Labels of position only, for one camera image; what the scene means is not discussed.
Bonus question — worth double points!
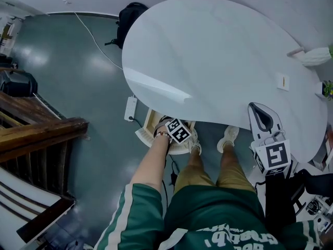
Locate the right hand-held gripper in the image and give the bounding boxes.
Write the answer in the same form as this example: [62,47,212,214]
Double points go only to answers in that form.
[248,102,292,177]

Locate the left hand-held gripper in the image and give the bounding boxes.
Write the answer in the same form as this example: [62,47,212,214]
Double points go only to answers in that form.
[153,115,193,145]

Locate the small white card piece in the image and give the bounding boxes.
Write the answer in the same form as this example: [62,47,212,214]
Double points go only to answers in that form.
[276,71,291,92]

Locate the white oval table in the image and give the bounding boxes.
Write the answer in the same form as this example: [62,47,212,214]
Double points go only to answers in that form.
[121,0,328,164]

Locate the person's left forearm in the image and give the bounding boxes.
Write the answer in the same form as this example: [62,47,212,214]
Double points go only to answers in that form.
[129,136,171,196]

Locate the person's right forearm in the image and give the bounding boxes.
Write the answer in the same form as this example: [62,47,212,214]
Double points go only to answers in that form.
[264,165,297,223]

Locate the person's left white sneaker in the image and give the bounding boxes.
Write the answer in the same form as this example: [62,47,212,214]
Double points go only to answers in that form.
[186,129,203,156]

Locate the person's white sneaker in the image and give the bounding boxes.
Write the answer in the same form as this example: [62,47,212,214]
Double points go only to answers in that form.
[216,125,240,154]
[186,129,203,156]

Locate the person's left leg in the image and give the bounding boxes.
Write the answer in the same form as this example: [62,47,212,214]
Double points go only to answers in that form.
[186,151,209,177]

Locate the person's leg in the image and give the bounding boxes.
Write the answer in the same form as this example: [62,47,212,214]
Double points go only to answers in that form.
[186,151,209,177]
[220,142,242,171]

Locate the person's right white sneaker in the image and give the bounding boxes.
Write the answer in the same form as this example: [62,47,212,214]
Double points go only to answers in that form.
[216,125,240,154]

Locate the person's right leg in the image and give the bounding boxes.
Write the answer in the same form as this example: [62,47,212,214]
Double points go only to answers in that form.
[220,142,242,171]

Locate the person's khaki shorts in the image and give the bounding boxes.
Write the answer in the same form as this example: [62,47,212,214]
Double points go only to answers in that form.
[173,162,257,195]

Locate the white power strip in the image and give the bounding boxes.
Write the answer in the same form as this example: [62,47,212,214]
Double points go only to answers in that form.
[124,95,138,122]

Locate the purple flower potted plant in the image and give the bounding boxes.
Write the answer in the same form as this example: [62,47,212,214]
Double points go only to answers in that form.
[315,80,333,100]

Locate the white ribbed vase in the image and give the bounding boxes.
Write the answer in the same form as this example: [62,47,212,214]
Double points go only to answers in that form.
[301,46,332,67]

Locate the person's green striped jersey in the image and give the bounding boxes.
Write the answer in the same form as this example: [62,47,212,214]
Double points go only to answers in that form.
[93,182,322,250]

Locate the black backpack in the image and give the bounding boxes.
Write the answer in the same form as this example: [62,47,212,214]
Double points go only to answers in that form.
[104,2,149,49]

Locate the brown wooden staircase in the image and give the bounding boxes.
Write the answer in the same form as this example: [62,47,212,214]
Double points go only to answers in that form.
[0,68,91,244]

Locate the black bag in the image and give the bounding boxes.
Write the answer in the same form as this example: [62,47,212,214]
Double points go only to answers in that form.
[0,71,39,97]

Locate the white dark striped panel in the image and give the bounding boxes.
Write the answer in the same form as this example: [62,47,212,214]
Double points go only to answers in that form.
[0,165,63,223]

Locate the beaded wrist bracelet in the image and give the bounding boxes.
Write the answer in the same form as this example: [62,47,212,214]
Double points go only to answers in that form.
[155,130,172,140]

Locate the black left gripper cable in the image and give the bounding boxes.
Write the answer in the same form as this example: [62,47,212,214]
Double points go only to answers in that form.
[162,149,180,192]

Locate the white floor cable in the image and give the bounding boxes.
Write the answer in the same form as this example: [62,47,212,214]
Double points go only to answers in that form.
[74,11,124,71]

